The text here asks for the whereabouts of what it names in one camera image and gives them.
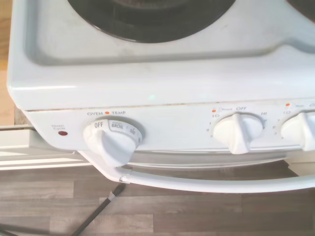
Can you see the white burner knob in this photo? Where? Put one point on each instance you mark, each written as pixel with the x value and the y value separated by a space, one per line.
pixel 237 132
pixel 300 130

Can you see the white electric stove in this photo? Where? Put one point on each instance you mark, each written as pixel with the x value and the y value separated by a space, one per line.
pixel 147 81

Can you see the white oven temperature knob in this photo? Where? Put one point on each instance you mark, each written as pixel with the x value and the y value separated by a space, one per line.
pixel 108 145

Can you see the red oven cycle light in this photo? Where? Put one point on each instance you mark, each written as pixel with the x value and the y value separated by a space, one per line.
pixel 62 133

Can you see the black coil burner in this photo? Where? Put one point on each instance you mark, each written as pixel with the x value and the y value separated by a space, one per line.
pixel 160 19

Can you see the white drawer cabinet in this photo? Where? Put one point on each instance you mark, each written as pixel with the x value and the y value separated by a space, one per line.
pixel 24 152

